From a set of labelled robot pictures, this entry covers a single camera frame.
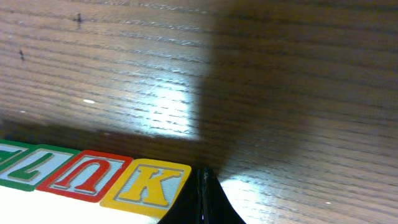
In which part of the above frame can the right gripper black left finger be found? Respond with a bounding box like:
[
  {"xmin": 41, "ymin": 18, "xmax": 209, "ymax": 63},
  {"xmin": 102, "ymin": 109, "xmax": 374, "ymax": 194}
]
[{"xmin": 158, "ymin": 168, "xmax": 202, "ymax": 224}]

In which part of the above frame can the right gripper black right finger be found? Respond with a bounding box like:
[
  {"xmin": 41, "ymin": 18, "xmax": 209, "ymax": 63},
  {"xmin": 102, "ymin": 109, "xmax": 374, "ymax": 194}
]
[{"xmin": 201, "ymin": 168, "xmax": 246, "ymax": 224}]

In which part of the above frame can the number 3 wooden block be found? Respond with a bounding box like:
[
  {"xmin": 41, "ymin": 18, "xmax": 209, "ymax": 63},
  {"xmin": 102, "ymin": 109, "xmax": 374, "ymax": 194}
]
[{"xmin": 0, "ymin": 144, "xmax": 82, "ymax": 224}]

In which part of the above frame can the letter B wooden block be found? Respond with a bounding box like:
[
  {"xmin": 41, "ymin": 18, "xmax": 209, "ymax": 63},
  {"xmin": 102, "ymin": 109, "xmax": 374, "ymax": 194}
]
[{"xmin": 99, "ymin": 159, "xmax": 192, "ymax": 218}]

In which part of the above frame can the red U 8 wooden block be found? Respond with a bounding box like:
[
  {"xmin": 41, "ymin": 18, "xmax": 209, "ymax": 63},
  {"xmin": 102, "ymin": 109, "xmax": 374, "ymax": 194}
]
[{"xmin": 37, "ymin": 150, "xmax": 133, "ymax": 203}]

